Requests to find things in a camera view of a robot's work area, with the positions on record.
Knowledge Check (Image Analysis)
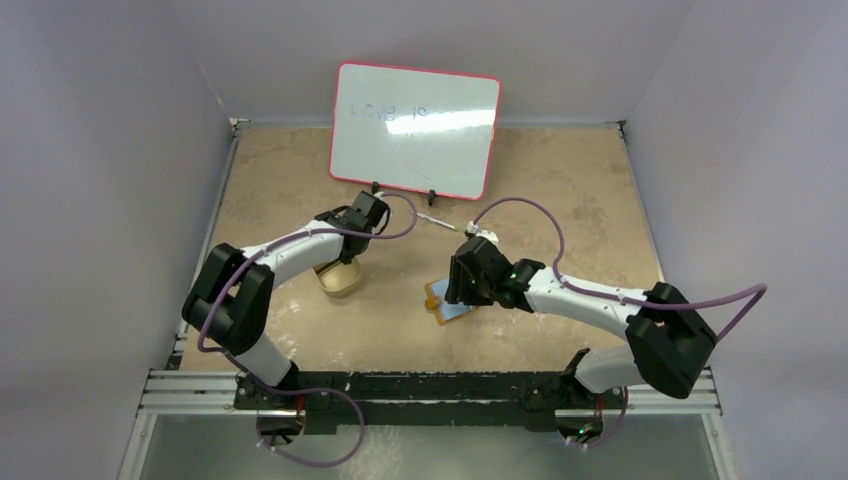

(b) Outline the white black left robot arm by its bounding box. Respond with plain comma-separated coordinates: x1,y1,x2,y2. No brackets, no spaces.
181,192,391,409

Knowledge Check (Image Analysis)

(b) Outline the yellow leather card holder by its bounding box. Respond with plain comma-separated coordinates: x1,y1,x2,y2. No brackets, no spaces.
424,278,479,326

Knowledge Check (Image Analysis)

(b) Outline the beige oval plastic tray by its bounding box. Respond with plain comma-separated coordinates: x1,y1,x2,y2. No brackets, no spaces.
313,258,362,298

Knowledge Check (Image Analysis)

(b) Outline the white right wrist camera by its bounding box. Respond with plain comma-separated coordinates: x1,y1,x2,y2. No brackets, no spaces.
464,220,499,246

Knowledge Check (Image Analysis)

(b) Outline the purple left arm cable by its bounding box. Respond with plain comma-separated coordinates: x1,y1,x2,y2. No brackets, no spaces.
195,192,420,470

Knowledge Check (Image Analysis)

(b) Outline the white marker pen green cap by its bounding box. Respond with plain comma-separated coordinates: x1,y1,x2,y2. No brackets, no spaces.
416,212,458,232

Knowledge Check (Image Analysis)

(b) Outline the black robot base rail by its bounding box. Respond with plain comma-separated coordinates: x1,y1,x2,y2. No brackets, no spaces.
234,371,625,435

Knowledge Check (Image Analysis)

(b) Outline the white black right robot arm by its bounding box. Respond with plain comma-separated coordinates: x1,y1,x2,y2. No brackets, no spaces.
446,236,718,407

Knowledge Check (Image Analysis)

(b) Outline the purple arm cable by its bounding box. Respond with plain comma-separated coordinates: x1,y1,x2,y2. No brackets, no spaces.
195,192,420,470
463,196,768,452

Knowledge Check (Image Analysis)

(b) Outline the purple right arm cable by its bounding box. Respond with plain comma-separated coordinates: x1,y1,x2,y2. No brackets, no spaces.
463,196,768,452

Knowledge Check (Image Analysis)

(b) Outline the pink framed whiteboard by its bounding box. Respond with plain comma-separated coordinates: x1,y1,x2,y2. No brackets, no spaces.
329,61,501,200

